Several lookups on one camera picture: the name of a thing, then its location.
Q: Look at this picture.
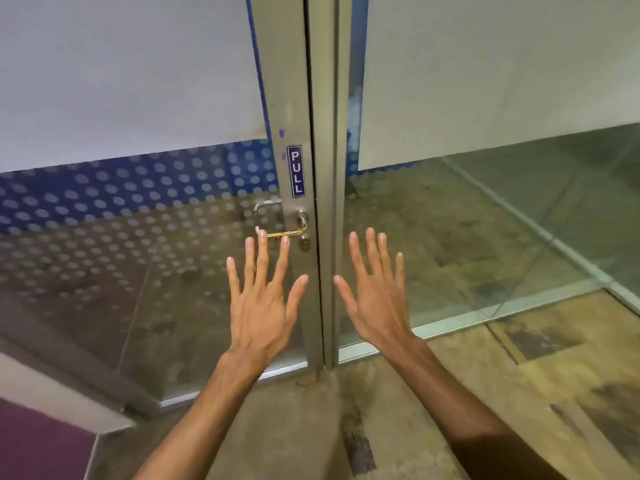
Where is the person's left forearm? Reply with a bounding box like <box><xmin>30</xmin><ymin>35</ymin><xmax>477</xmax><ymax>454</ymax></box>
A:
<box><xmin>131</xmin><ymin>351</ymin><xmax>272</xmax><ymax>480</ymax></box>

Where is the blue door label sticker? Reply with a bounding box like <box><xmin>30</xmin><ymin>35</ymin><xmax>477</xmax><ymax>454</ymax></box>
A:
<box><xmin>286</xmin><ymin>144</ymin><xmax>306</xmax><ymax>199</ymax></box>

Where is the person's left hand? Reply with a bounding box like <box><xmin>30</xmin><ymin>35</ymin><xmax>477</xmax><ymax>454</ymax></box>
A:
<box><xmin>226</xmin><ymin>229</ymin><xmax>310</xmax><ymax>369</ymax></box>

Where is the person's right forearm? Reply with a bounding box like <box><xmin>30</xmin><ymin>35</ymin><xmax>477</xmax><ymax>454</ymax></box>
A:
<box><xmin>384</xmin><ymin>335</ymin><xmax>566</xmax><ymax>480</ymax></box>

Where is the glass door with dotted film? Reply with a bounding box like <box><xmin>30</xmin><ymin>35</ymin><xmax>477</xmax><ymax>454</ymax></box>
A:
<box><xmin>0</xmin><ymin>0</ymin><xmax>326</xmax><ymax>410</ymax></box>

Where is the fixed glass panel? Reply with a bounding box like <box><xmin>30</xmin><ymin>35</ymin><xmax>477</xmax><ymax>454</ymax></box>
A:
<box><xmin>334</xmin><ymin>0</ymin><xmax>640</xmax><ymax>365</ymax></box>

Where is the silver metal door handle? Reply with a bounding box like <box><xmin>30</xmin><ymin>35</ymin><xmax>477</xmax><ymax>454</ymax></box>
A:
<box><xmin>252</xmin><ymin>200</ymin><xmax>310</xmax><ymax>240</ymax></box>

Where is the yellow cord on handle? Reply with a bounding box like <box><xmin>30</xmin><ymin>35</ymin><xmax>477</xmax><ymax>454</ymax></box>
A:
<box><xmin>256</xmin><ymin>227</ymin><xmax>307</xmax><ymax>240</ymax></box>

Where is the person's right hand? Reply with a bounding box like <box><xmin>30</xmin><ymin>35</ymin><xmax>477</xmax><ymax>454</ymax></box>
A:
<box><xmin>333</xmin><ymin>227</ymin><xmax>420</xmax><ymax>356</ymax></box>

